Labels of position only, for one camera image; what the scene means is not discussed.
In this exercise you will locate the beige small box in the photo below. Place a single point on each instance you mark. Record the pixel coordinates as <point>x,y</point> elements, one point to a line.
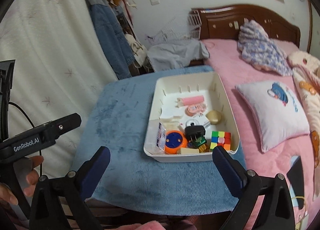
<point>188,151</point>

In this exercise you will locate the black small box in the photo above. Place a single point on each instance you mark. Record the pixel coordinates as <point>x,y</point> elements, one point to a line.
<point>194,132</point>

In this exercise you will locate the denim jacket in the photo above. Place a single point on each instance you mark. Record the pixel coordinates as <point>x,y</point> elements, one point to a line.
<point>111,37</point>

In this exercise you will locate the white wire rack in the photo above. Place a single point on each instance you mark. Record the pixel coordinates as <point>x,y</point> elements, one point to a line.
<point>185,26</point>

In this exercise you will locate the grey cloth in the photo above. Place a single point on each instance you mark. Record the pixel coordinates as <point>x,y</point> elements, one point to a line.
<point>176,55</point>

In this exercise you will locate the white boxed toy camera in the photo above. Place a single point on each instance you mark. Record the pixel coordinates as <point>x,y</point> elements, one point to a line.
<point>196,120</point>

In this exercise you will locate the white plastic tray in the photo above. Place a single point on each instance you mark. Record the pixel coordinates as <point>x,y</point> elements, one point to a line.
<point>167,90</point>

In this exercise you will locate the white patterned curtain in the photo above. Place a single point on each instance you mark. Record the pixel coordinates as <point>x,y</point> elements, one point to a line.
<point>60,68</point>

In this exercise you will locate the gold round tin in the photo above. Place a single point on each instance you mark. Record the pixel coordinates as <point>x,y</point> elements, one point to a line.
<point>214,117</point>

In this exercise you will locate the clear blue card box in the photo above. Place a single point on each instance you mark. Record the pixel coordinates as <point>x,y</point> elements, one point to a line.
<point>161,136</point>

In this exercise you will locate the pink printed pillow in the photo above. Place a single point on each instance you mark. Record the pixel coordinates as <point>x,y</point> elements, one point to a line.
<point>278,113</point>

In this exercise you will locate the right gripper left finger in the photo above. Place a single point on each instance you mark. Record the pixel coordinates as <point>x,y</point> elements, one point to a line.
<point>92,171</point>

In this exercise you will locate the orange round toy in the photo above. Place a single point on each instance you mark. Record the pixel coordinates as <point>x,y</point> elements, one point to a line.
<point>175,140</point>

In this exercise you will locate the white handbag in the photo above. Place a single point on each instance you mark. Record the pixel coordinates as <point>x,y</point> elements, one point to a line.
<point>139,50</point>

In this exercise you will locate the purple floral blanket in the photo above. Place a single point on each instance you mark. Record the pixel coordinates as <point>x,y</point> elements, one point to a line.
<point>258,50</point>

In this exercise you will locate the colourful Rubik's cube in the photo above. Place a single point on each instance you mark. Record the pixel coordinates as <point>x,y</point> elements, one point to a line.
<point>220,138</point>

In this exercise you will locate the black tablet on bed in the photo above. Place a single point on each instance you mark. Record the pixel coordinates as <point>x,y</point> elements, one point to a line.
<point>295,176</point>

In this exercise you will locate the person's left hand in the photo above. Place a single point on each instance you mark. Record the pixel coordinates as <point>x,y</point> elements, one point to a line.
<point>32,179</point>

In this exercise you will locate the peach bear quilt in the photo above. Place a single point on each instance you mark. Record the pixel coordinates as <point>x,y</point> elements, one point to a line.
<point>305,68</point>

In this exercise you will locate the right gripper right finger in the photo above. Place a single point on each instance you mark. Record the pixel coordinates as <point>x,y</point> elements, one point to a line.
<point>232,172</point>

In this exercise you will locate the white wall switch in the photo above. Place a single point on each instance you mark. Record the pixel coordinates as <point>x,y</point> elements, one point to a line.
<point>154,2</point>

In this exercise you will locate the white plastic hook piece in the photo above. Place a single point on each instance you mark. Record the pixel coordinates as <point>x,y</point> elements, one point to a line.
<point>170,121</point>

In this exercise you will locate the pink sleeve forearm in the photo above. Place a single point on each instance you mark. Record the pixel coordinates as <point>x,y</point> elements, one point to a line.
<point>152,225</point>

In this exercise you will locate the pink oval item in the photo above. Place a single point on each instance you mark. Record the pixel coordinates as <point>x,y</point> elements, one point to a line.
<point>194,109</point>

